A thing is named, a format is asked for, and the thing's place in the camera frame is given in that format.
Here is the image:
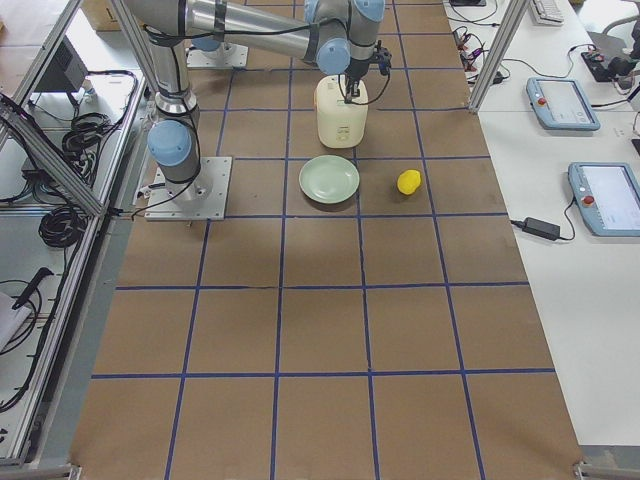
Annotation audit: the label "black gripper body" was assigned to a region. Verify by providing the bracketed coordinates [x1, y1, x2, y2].
[345, 57, 370, 95]

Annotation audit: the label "cream rice cooker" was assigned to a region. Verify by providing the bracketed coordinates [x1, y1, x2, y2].
[314, 75, 368, 149]

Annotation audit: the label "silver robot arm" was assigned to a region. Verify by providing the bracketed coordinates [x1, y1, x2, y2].
[126, 1, 391, 123]

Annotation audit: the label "green plate near arm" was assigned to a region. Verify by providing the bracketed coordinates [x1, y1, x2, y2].
[299, 155, 360, 204]

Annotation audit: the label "yellow lemon toy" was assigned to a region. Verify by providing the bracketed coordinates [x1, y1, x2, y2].
[396, 169, 422, 196]

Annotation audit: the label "white keyboard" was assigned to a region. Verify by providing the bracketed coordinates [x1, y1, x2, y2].
[529, 0, 564, 27]

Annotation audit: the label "far teach pendant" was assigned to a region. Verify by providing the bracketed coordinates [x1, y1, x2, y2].
[526, 77, 600, 132]

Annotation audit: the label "teach pendant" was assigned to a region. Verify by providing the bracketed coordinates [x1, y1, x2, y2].
[526, 77, 600, 132]
[568, 162, 639, 237]

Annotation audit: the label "black power adapter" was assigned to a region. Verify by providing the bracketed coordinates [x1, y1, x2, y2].
[522, 217, 561, 241]

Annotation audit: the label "near teach pendant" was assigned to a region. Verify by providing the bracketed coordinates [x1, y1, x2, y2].
[568, 162, 639, 237]

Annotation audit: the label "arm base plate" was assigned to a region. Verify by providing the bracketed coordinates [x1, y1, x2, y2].
[187, 41, 248, 70]
[142, 156, 232, 221]

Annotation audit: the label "aluminium frame post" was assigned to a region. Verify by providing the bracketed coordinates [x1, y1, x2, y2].
[469, 0, 527, 113]

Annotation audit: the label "coiled black cables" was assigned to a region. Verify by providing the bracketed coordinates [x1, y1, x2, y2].
[39, 204, 84, 251]

